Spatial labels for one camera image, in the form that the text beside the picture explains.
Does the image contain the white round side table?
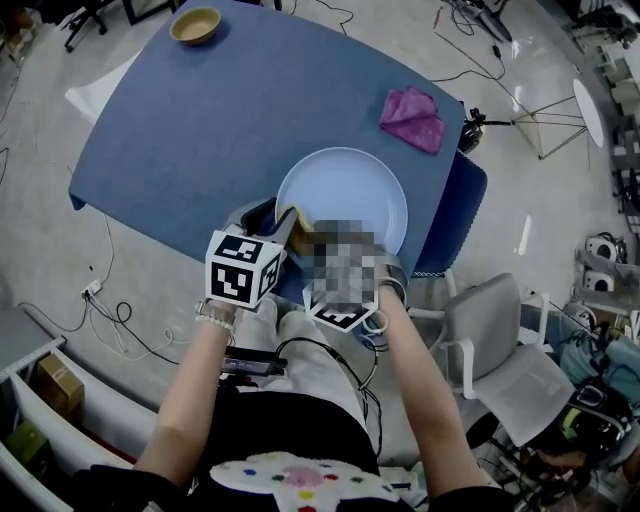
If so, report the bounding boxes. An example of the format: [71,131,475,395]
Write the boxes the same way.
[510,78,606,161]

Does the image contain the tan fluffy sponge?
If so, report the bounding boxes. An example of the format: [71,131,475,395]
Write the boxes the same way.
[279,204,317,256]

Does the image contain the black screen device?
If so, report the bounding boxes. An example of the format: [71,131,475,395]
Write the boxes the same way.
[222,347,289,379]

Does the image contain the black round device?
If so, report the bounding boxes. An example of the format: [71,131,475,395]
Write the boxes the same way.
[457,107,514,154]

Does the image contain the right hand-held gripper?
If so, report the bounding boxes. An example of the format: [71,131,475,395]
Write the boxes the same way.
[299,219,409,334]

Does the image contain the big light blue plate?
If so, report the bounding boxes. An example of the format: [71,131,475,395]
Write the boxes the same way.
[274,146,409,259]

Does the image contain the white bead bracelet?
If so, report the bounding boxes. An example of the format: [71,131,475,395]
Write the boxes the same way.
[193,299,237,335]

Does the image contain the black top with flower patch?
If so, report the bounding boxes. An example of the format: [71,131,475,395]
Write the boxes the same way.
[189,392,416,512]

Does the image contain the purple folded cloth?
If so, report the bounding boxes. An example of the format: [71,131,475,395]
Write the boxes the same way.
[378,85,446,156]

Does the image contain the white office chair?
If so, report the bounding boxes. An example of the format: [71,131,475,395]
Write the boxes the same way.
[407,272,576,449]

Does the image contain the green box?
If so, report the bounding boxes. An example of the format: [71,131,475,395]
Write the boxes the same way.
[4,418,51,466]

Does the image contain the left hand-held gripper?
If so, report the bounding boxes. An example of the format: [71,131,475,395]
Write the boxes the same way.
[204,198,300,309]

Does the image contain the tan bowl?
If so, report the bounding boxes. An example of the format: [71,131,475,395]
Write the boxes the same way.
[169,7,222,47]

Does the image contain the person's right forearm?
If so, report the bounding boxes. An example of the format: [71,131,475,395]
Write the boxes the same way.
[377,289,489,501]

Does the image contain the person's left forearm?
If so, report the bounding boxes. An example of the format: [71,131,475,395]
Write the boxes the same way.
[134,309,236,481]

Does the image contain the table with blue tablecloth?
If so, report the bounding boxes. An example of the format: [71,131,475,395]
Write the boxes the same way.
[68,0,466,301]

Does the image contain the brown cardboard box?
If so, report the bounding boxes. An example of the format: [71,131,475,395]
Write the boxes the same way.
[35,353,85,416]

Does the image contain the white round headset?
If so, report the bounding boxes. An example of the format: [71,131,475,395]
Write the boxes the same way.
[584,234,624,261]

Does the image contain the dark helmet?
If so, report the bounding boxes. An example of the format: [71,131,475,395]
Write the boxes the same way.
[559,384,634,454]

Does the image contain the person's legs in light trousers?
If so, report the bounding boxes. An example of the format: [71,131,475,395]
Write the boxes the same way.
[234,297,374,431]

